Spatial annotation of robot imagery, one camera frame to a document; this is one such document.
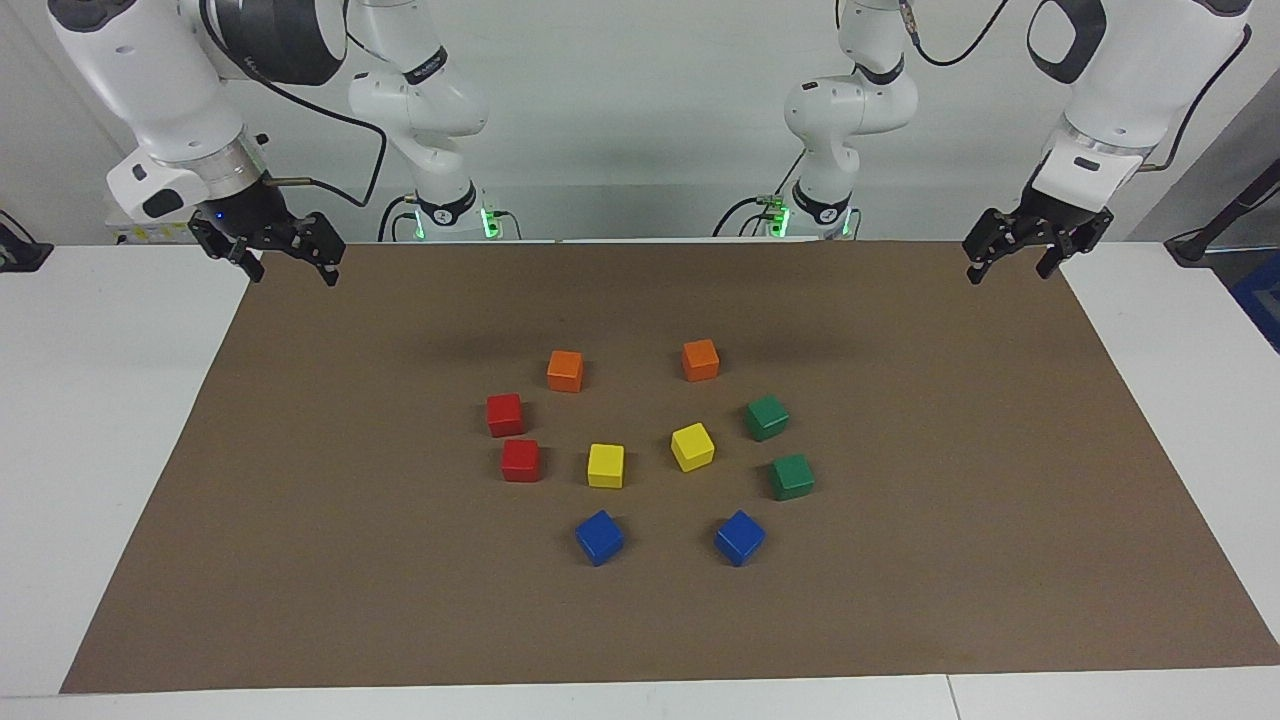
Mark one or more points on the blue wooden cube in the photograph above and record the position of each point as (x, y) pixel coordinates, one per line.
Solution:
(739, 537)
(599, 537)

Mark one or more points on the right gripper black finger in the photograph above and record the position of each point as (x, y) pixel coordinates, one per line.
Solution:
(326, 250)
(235, 252)

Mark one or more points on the white power box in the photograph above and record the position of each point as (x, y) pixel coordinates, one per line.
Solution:
(150, 233)

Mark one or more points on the red wooden cube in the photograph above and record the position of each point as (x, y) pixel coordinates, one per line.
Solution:
(505, 414)
(520, 460)

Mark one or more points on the black stand foot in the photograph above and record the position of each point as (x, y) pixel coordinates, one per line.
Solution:
(20, 255)

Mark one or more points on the blue crate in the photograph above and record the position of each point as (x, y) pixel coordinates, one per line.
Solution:
(1262, 300)

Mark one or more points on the yellow wooden cube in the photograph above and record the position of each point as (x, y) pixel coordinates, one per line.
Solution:
(692, 446)
(605, 465)

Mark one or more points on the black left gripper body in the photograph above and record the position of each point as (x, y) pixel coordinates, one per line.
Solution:
(1055, 210)

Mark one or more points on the black tripod stand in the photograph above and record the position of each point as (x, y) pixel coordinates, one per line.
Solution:
(1195, 245)

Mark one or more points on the brown table mat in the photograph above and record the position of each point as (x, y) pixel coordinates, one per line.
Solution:
(300, 550)

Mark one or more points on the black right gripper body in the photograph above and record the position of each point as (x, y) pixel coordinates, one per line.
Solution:
(255, 215)

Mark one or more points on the orange wooden cube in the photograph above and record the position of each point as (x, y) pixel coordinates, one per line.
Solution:
(565, 370)
(700, 359)

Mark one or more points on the green wooden cube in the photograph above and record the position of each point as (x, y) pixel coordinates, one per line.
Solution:
(767, 417)
(792, 477)

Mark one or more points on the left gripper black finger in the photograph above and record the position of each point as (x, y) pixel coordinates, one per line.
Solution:
(1078, 238)
(992, 238)

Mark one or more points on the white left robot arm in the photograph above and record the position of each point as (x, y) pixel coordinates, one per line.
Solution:
(1130, 90)

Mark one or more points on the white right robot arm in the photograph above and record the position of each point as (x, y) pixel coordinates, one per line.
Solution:
(150, 90)

